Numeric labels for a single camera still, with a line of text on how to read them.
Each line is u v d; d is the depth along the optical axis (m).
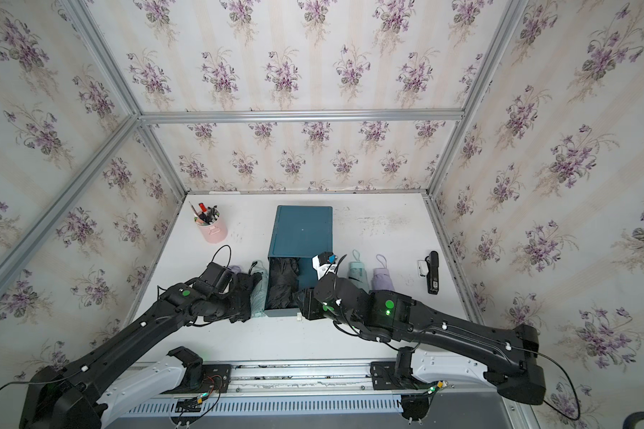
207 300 0.59
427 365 0.59
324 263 0.58
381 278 0.91
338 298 0.44
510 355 0.40
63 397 0.38
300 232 0.80
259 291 0.85
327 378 0.75
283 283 0.71
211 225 0.95
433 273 0.91
